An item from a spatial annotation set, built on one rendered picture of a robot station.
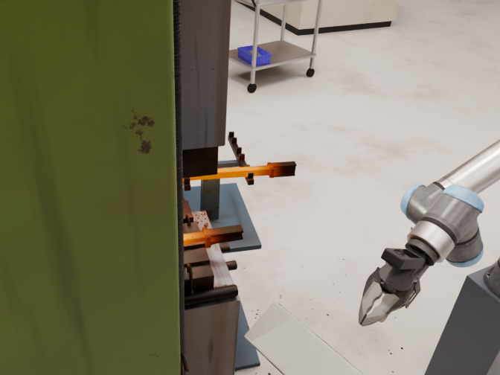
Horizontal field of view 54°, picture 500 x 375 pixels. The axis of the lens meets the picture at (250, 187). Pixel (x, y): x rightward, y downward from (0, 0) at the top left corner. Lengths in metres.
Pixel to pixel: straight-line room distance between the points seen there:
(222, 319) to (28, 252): 0.70
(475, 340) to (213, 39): 1.60
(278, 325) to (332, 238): 2.12
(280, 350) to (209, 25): 0.54
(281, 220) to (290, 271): 0.44
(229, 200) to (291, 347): 1.18
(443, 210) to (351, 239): 1.87
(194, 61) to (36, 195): 0.37
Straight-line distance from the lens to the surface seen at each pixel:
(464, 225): 1.14
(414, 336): 2.54
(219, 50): 0.86
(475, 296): 2.02
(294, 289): 2.58
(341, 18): 6.78
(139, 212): 0.65
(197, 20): 0.84
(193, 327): 1.28
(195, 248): 1.27
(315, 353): 0.82
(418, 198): 1.31
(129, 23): 0.54
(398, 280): 1.07
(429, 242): 1.09
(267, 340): 0.84
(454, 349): 2.21
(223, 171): 1.60
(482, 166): 1.36
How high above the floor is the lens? 1.83
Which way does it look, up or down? 34 degrees down
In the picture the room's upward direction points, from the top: 5 degrees clockwise
